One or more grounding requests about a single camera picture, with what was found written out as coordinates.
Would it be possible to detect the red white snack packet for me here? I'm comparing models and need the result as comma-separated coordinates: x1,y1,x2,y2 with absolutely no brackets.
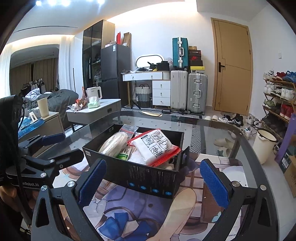
127,129,181,167

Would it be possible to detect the teal suitcase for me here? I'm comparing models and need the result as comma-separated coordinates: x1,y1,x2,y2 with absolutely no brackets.
172,37,189,71

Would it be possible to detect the person's left hand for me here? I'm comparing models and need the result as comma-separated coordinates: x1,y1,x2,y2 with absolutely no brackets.
0,186,39,212

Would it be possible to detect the wooden door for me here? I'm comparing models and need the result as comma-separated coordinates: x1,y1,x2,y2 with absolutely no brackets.
211,18,253,115

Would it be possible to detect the oval mirror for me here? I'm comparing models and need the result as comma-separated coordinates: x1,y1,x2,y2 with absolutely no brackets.
135,54,164,68

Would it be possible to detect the white plush toy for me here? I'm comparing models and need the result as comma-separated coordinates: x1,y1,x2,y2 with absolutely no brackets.
158,161,175,170

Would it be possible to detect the white suitcase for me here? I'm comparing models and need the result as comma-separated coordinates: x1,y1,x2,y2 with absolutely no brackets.
170,70,188,109

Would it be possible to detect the cardboard box on floor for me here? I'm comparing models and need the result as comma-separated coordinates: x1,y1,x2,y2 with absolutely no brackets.
279,147,296,198

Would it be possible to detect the beige cup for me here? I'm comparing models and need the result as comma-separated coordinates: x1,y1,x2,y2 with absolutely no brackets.
37,97,49,118

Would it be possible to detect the stack of shoe boxes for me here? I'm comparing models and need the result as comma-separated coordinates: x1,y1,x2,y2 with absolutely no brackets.
189,46,205,73

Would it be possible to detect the tall black cabinet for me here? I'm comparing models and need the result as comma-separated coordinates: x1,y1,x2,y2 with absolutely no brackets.
82,20,115,89

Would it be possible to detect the white rope bag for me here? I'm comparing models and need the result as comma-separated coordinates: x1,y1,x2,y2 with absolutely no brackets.
98,132,128,157

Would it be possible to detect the woven laundry basket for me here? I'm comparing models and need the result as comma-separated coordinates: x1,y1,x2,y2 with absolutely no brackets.
135,84,152,108

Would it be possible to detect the wooden shoe rack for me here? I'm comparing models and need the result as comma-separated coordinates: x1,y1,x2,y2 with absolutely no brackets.
262,70,295,140

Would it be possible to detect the grey side table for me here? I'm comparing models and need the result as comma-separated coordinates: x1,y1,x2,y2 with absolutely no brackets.
66,99,121,125

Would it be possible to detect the silver suitcase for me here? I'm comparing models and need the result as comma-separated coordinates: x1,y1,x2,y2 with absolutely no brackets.
187,72,208,115

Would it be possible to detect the black refrigerator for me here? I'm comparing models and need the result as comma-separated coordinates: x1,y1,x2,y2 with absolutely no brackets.
99,44,132,106

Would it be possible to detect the black cardboard box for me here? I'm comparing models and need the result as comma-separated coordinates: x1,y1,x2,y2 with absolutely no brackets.
83,124,190,199

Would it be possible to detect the anime print desk mat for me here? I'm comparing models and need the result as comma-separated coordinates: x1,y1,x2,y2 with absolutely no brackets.
52,152,249,241

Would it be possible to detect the green tissue pack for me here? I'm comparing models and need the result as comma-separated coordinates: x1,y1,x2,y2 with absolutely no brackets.
88,96,100,108

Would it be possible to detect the white electric kettle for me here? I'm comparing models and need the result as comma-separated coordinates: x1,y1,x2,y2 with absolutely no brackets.
86,86,102,103

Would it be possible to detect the white dresser desk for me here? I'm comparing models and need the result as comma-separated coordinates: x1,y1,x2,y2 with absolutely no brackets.
122,71,171,107

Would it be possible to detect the green medicine packet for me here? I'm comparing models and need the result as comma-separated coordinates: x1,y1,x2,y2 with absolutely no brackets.
116,146,134,161

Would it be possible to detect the white bucket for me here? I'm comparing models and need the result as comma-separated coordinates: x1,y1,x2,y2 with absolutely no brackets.
253,128,277,164

